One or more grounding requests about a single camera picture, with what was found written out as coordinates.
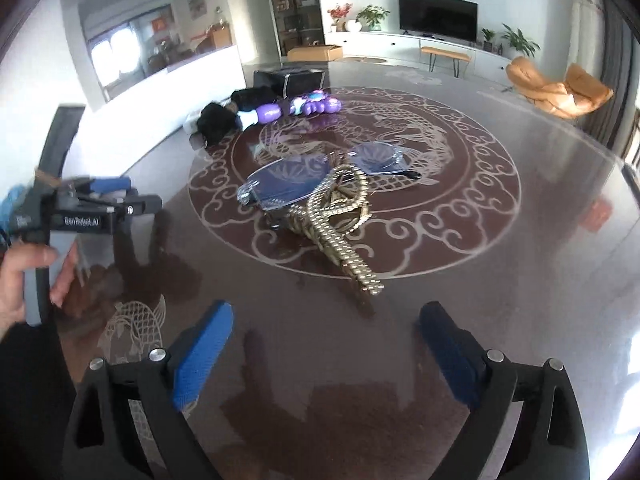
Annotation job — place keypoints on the gold rhinestone hair clip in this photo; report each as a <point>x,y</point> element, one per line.
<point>345,255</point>

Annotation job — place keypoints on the white storage box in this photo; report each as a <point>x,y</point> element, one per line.
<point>165,105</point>

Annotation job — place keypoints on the bushy green potted plant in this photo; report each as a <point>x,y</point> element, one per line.
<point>372,16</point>

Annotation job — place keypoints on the black box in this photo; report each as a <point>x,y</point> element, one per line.
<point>270,80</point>

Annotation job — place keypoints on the black television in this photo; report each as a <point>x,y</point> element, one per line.
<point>437,15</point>

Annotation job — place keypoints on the grey curtain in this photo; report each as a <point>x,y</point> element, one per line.
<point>622,70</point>

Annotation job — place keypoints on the large leafy potted plant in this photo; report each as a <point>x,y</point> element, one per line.
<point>520,40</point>

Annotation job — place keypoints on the cardboard box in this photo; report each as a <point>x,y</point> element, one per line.
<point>312,53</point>

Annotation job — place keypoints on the wooden dining table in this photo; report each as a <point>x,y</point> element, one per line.
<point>170,55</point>

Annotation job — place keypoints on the purple toy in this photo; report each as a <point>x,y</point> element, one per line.
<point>270,112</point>

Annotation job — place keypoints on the white vase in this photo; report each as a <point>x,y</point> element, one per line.
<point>353,26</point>

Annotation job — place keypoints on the person's left hand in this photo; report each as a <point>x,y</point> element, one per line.
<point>15,280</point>

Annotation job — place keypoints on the dark fish-patterned desktop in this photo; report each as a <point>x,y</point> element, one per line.
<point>450,270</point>

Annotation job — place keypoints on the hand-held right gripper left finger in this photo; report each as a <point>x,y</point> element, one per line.
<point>202,355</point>

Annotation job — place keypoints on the person's left forearm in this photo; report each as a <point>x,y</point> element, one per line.
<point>30,400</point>

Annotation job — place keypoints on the dark display cabinet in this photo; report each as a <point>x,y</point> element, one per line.
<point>292,5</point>

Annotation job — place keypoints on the red door decoration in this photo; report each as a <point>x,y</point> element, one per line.
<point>160,23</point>

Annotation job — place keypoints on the white television cabinet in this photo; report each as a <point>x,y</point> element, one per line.
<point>380,47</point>

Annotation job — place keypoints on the small potted plant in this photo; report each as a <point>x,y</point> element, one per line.
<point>488,37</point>

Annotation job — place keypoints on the covered standing air conditioner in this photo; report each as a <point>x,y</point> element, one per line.
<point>587,25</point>

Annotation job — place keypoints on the orange lounge chair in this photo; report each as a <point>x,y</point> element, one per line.
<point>550,90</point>

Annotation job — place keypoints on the wooden bench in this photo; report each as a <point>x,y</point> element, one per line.
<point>445,52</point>

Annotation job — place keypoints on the red flowers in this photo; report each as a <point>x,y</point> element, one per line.
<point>339,12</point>

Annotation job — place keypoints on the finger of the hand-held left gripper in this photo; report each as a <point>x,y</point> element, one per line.
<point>110,185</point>
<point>142,205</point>

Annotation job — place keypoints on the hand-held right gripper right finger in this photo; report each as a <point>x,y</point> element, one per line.
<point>450,355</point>

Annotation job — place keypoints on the clear frame glasses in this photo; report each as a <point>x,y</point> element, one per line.
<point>285,175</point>

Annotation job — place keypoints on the wooden sideboard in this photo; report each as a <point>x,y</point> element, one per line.
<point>220,37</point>

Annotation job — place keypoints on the round wooden tub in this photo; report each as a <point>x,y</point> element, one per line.
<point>365,59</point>

